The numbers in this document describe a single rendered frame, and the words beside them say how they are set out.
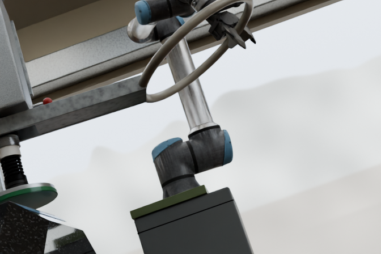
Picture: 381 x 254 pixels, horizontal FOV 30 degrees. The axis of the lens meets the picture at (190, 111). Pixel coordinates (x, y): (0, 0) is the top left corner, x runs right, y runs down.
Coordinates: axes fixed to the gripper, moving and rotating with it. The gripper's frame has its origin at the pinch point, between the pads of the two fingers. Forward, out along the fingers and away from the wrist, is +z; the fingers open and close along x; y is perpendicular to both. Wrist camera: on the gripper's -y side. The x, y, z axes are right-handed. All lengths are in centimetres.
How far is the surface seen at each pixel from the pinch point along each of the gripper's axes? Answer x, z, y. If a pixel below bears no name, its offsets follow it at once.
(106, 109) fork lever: 53, -9, 19
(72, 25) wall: -283, -260, 370
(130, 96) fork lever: 48, -6, 11
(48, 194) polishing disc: 81, 2, 31
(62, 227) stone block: 87, 14, 26
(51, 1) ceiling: -262, -282, 347
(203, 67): 8.5, -5.8, 15.9
